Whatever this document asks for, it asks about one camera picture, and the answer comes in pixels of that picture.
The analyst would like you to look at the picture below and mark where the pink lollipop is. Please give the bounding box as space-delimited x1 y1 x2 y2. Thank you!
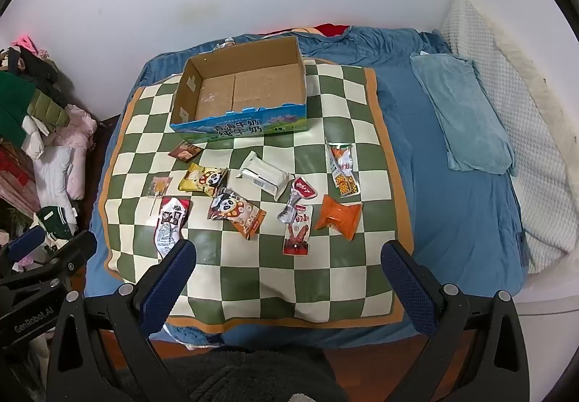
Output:
148 175 173 217

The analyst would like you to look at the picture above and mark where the red sausage packet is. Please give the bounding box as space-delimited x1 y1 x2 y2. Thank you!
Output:
283 204 314 257

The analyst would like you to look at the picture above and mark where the blue folded towel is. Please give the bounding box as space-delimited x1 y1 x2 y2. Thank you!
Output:
409 51 517 177

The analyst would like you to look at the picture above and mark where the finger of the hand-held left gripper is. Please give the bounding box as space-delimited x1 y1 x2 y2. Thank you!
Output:
0 230 98 295
0 225 48 266

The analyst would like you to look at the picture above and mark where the green checkered mat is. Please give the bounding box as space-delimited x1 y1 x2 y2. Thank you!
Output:
103 58 414 335

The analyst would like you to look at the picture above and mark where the brown snack packet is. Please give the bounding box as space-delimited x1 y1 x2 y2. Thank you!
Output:
169 141 204 163

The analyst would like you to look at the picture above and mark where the pile of clothes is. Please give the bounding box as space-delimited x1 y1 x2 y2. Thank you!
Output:
0 35 98 249

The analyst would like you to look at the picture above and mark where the red cloth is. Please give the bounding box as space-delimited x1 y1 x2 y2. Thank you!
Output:
312 23 352 38

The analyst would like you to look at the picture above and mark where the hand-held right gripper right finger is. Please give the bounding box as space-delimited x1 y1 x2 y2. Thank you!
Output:
380 240 532 402

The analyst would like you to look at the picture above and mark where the orange panda snack packet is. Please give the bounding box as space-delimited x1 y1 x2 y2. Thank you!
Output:
207 188 267 242

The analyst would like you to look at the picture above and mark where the small red sauce packet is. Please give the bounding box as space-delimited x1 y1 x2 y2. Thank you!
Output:
289 177 317 201

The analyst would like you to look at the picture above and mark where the white quilted blanket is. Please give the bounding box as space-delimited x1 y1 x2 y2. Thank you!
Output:
439 0 579 276

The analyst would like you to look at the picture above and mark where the silver foil wrapper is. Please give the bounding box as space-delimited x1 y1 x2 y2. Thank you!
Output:
277 196 301 224

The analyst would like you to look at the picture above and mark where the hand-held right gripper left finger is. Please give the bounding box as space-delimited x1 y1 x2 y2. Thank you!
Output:
45 239 200 402

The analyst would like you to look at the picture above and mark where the yellow panda snack packet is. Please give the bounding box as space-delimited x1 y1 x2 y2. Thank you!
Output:
177 162 228 197

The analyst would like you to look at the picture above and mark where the clear orange-print snack packet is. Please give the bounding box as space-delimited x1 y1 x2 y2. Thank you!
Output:
325 137 361 197

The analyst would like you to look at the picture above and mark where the cardboard box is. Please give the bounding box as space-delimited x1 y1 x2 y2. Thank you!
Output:
169 35 309 146

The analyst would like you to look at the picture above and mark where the red white black snack packet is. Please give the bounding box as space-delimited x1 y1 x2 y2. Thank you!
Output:
156 197 193 259

